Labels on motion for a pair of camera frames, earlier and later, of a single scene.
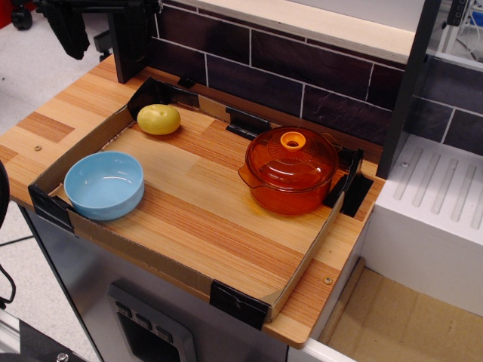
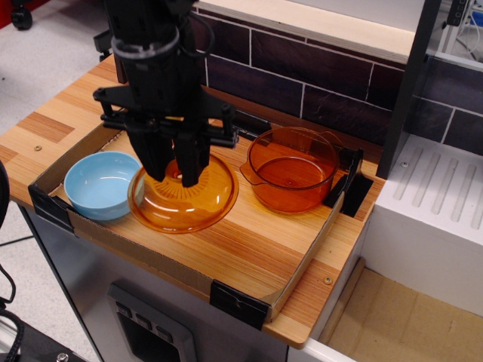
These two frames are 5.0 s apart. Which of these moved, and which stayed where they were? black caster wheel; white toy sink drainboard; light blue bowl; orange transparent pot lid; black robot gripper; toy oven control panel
Moved: orange transparent pot lid; black robot gripper
Stayed: light blue bowl; black caster wheel; toy oven control panel; white toy sink drainboard
